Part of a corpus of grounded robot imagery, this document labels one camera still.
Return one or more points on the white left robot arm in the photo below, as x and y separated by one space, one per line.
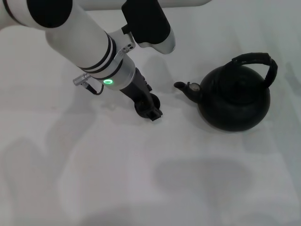
77 35

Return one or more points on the black teapot lid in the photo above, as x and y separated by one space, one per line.
240 83

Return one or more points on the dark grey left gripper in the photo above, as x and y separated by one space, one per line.
135 88

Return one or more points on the black cast iron teapot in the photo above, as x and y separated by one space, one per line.
235 110

